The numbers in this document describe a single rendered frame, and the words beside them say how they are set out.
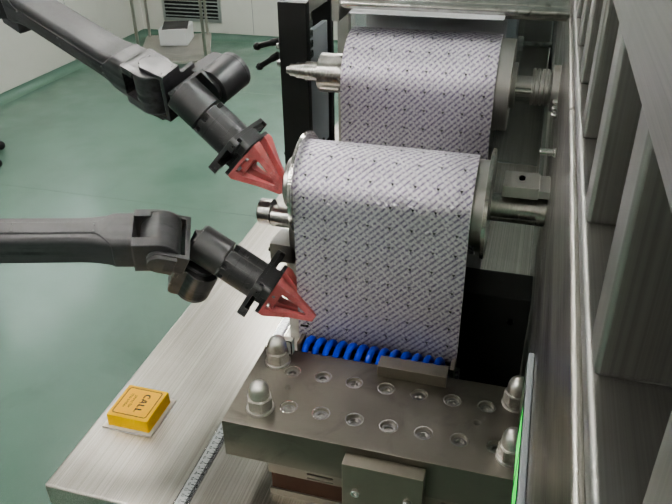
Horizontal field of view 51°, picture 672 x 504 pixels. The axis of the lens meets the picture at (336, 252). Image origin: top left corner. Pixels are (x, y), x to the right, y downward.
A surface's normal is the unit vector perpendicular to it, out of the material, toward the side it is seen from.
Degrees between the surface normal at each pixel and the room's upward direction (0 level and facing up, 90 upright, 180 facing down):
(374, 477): 90
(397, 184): 55
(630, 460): 0
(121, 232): 21
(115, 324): 0
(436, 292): 90
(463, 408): 0
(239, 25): 90
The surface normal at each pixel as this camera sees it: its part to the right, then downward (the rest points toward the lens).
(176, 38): 0.00, 0.51
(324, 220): -0.28, 0.49
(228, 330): -0.01, -0.86
